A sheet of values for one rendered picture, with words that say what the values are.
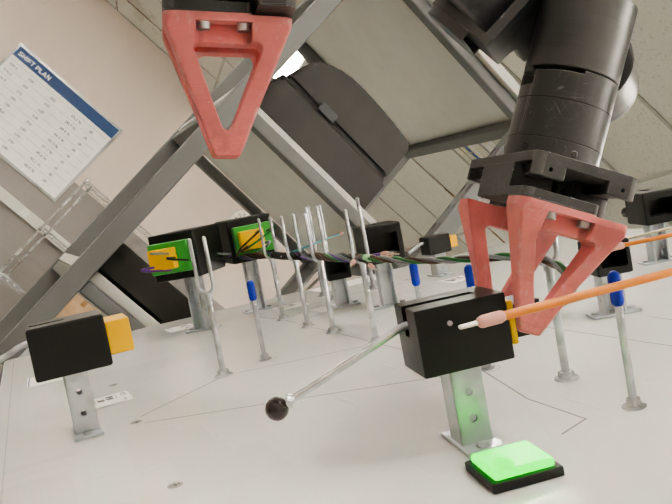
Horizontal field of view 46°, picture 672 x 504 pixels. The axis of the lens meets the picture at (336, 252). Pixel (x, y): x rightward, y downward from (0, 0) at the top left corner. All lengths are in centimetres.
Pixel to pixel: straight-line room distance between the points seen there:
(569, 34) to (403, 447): 27
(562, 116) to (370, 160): 110
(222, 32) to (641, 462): 31
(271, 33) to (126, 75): 788
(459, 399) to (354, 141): 111
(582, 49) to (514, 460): 23
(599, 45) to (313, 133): 106
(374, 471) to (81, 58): 798
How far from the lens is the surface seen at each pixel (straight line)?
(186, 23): 43
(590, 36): 50
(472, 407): 49
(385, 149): 157
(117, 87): 828
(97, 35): 845
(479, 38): 52
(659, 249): 108
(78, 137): 814
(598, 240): 47
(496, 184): 48
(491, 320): 34
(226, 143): 44
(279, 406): 46
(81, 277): 134
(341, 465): 51
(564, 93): 49
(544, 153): 45
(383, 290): 104
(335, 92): 154
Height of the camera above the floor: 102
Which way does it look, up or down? 13 degrees up
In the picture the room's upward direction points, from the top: 39 degrees clockwise
